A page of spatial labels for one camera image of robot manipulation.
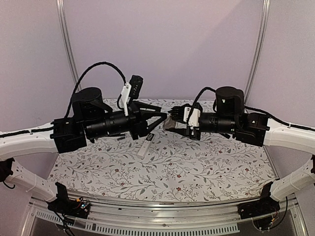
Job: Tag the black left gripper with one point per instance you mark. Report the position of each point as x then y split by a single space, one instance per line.
138 118

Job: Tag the aluminium frame post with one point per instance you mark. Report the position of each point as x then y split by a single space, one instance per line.
259 45
66 40

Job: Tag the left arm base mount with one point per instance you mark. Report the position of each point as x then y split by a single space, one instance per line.
79 208

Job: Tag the long white remote control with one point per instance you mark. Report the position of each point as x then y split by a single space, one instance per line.
145 146

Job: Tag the white air conditioner remote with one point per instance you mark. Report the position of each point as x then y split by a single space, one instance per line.
169 123

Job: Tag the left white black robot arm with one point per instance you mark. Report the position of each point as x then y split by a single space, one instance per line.
92 119

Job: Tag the floral patterned table mat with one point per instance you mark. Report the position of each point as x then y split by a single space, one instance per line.
175 169

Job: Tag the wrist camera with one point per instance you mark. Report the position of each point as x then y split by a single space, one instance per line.
194 118
130 91

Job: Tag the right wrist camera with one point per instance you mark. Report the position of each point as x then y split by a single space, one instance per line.
194 118

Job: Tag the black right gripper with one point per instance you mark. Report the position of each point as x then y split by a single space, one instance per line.
188 132

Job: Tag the left aluminium frame post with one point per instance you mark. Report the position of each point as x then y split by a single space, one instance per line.
66 40

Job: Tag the right aluminium frame post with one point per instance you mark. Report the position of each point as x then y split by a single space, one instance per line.
259 45

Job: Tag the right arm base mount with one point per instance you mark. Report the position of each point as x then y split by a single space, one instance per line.
264 205

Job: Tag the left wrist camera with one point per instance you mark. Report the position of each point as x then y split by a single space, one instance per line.
130 91

